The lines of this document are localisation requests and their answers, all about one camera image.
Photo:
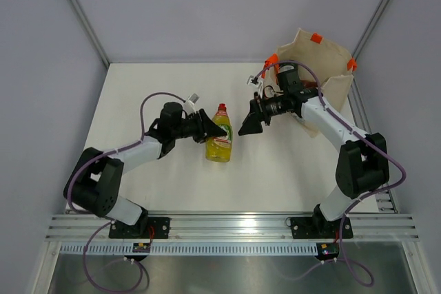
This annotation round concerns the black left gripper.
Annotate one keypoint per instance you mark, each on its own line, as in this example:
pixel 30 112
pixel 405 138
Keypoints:
pixel 204 126

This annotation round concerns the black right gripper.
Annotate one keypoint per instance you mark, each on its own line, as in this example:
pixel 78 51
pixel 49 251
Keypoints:
pixel 252 124

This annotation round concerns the yellow dish soap bottle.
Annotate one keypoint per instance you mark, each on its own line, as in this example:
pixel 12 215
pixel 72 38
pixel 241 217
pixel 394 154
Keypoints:
pixel 219 149

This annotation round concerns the red dish soap bottle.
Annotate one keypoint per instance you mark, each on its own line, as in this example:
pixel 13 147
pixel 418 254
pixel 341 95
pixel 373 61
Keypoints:
pixel 309 84

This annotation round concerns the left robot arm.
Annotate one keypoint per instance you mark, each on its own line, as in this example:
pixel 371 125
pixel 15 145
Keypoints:
pixel 96 179

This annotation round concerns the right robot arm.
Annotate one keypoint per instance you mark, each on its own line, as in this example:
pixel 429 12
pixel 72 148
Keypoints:
pixel 362 165

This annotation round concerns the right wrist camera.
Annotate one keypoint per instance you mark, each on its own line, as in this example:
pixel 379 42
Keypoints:
pixel 256 83

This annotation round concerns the beige canvas bag orange handles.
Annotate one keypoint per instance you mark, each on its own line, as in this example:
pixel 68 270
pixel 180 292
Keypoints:
pixel 330 62

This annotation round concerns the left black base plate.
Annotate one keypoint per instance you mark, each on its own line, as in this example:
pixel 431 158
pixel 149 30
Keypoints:
pixel 157 227

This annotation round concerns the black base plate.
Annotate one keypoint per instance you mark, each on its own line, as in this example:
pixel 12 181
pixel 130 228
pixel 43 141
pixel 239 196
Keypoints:
pixel 157 227
pixel 310 228

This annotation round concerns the white slotted cable duct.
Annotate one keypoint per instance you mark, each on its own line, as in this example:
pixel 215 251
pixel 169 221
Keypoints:
pixel 204 249

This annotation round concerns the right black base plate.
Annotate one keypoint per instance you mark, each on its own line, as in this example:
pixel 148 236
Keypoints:
pixel 310 228

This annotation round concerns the aluminium mounting rail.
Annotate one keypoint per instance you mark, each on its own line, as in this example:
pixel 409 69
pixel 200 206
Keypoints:
pixel 243 227

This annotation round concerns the left aluminium frame post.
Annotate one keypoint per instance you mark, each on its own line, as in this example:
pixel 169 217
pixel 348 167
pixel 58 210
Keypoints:
pixel 84 22

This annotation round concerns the aluminium frame post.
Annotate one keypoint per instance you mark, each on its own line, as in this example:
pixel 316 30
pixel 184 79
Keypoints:
pixel 369 30
pixel 84 22

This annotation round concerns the right aluminium frame post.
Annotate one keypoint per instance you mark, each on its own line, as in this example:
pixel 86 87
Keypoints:
pixel 369 30

